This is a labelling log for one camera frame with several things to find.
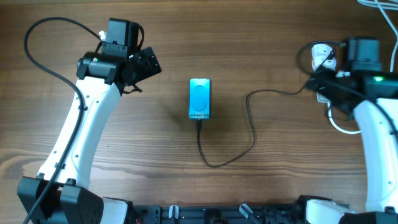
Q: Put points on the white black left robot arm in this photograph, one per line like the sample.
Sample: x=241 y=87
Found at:
x=59 y=193

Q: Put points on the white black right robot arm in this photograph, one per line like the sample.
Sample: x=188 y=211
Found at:
x=373 y=105

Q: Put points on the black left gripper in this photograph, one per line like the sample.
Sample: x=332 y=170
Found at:
x=148 y=66

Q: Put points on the blue smartphone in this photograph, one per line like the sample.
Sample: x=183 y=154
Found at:
x=199 y=98

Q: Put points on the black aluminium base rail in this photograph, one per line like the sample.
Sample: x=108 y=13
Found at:
x=147 y=214

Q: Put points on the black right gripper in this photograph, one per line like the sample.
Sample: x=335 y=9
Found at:
x=321 y=86

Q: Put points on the white USB charger plug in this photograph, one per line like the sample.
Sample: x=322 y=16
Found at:
x=322 y=61

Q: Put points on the white power strip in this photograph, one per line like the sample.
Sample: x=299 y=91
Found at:
x=321 y=49

